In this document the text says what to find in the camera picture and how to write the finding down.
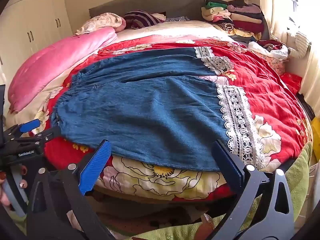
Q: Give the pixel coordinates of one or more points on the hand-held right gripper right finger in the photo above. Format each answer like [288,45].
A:
[228,166]

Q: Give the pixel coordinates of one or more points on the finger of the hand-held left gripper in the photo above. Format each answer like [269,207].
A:
[46,136]
[30,125]

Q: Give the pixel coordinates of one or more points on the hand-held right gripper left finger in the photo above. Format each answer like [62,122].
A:
[96,167]

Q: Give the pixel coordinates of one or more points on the blue pants with lace hem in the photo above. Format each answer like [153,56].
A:
[150,110]

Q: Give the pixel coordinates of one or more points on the person's left hand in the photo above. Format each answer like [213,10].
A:
[3,197]

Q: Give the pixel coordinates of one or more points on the pink quilt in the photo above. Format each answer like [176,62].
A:
[55,65]

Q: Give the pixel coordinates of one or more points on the green blanket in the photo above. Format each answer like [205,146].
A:
[300,192]

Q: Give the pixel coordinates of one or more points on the red floral blanket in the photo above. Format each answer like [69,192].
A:
[265,90]

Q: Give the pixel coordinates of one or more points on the yellow package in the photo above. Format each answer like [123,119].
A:
[316,137]

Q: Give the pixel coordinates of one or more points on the white wardrobe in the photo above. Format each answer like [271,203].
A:
[30,25]

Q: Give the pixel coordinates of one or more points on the floral pink cloth bundle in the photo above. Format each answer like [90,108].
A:
[275,63]

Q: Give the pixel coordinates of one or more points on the white bag of clothes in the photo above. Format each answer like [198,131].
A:
[270,50]

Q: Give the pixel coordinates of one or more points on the floral pink pillow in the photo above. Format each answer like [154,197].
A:
[102,21]

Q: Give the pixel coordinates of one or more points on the cream quilt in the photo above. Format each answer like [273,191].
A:
[170,31]

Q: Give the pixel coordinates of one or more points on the stack of folded clothes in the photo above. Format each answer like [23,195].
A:
[237,17]

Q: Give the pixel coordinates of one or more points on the purple striped garment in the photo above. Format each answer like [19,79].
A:
[140,18]

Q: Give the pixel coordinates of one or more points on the blue patterned cloth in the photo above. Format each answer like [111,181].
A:
[177,19]

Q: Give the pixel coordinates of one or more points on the cream curtain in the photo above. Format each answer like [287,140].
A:
[282,10]

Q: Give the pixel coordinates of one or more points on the grey headboard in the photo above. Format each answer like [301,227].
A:
[150,3]

